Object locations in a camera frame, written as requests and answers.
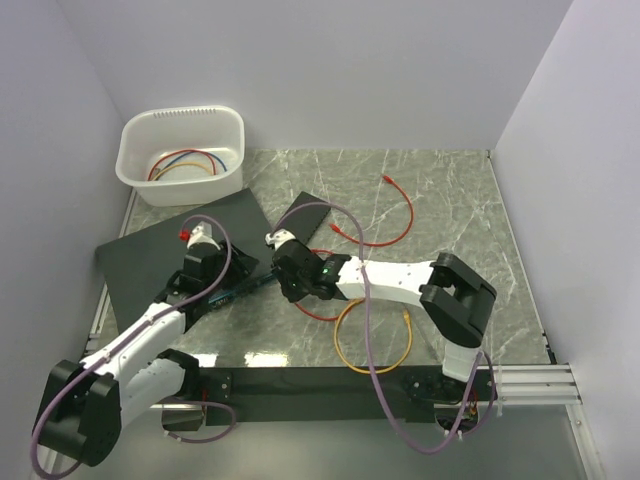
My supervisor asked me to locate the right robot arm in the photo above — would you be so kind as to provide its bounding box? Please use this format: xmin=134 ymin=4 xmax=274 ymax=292
xmin=266 ymin=230 xmax=497 ymax=399

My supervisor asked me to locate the yellow patch cable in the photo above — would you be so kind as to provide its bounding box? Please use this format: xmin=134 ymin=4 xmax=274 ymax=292
xmin=333 ymin=298 xmax=414 ymax=375

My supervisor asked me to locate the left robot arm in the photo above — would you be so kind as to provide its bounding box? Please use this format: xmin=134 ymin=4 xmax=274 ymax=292
xmin=30 ymin=242 xmax=259 ymax=466

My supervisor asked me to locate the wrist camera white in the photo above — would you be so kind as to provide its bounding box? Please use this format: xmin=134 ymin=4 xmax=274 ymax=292
xmin=179 ymin=222 xmax=220 ymax=250
xmin=265 ymin=229 xmax=296 ymax=251

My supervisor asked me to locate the large black network switch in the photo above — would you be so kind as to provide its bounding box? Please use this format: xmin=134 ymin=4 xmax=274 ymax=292
xmin=96 ymin=188 xmax=272 ymax=332

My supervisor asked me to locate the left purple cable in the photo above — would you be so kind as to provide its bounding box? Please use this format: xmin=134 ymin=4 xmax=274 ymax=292
xmin=29 ymin=214 xmax=239 ymax=476

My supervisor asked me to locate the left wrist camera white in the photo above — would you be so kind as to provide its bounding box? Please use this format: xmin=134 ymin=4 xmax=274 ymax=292
xmin=179 ymin=222 xmax=220 ymax=250

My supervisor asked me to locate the aluminium rail right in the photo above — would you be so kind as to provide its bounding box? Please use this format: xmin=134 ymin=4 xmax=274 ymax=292
xmin=494 ymin=364 xmax=582 ymax=406

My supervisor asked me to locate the yellow cable in tub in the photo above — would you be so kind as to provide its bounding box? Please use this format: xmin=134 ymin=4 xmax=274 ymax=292
xmin=154 ymin=161 xmax=217 ymax=181

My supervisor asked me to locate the red cable in tub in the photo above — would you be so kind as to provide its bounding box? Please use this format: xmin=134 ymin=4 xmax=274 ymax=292
xmin=147 ymin=148 xmax=225 ymax=180

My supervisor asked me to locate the blue cable in tub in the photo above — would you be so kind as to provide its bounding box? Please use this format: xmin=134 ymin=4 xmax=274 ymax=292
xmin=155 ymin=149 xmax=229 ymax=176

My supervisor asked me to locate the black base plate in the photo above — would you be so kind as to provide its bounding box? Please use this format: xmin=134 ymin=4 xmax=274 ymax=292
xmin=187 ymin=365 xmax=466 ymax=425

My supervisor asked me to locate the white plastic tub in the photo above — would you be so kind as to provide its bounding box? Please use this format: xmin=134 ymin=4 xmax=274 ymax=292
xmin=115 ymin=105 xmax=245 ymax=207

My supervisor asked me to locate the small black switch box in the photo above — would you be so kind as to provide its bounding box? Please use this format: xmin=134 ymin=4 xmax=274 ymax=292
xmin=274 ymin=191 xmax=331 ymax=245

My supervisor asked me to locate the red patch cable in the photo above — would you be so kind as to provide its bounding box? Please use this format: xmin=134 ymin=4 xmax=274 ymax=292
xmin=294 ymin=248 xmax=346 ymax=322
xmin=329 ymin=173 xmax=415 ymax=248

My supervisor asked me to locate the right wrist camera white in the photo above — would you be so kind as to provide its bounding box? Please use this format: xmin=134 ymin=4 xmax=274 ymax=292
xmin=265 ymin=229 xmax=296 ymax=251

